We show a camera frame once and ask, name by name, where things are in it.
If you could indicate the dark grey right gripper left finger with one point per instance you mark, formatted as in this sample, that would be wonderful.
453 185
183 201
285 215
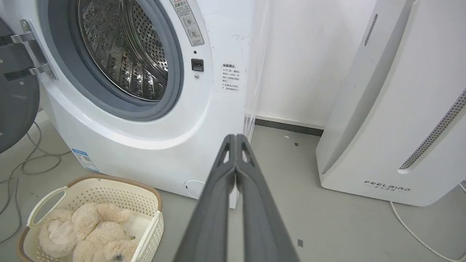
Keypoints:
213 211

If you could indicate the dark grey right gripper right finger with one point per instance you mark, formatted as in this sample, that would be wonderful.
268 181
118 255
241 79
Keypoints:
260 214

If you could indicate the cream plush teddy bear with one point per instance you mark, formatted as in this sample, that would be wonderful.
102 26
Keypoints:
91 233

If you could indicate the dark washing machine door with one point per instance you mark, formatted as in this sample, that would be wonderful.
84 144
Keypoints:
14 91

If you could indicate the cream plastic laundry basket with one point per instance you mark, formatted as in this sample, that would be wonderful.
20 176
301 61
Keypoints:
142 203

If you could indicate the white front-load washing machine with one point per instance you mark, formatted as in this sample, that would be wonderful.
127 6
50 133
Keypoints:
153 72

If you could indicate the white air purifier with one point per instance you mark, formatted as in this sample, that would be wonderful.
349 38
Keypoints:
397 109

